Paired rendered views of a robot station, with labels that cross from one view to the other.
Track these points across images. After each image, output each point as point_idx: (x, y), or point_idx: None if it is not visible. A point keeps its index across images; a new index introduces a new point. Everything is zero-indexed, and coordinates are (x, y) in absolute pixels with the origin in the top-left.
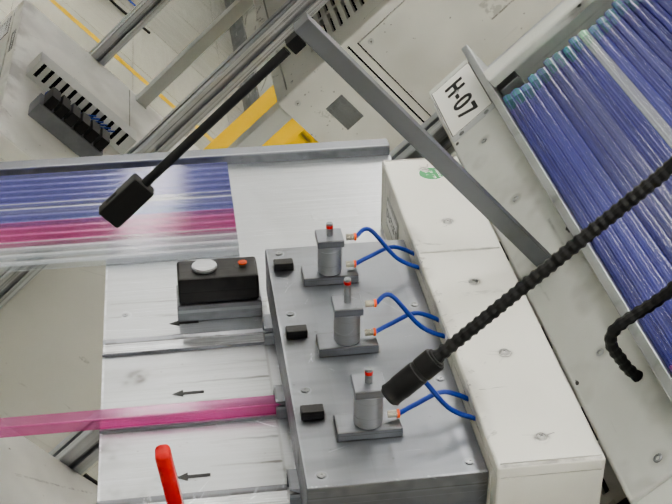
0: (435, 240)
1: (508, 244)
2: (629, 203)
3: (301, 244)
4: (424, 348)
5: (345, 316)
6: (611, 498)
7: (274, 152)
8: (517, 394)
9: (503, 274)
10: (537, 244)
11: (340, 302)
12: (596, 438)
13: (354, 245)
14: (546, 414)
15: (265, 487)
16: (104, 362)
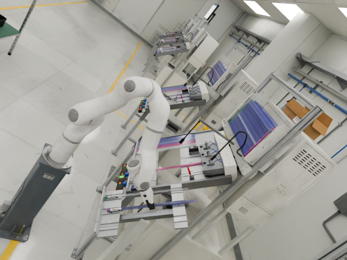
0: (219, 142)
1: None
2: (233, 137)
3: (204, 143)
4: (217, 155)
5: (207, 151)
6: None
7: (200, 131)
8: (227, 159)
9: (227, 145)
10: (231, 141)
11: (207, 150)
12: None
13: (209, 143)
14: (230, 161)
15: (200, 172)
16: (180, 159)
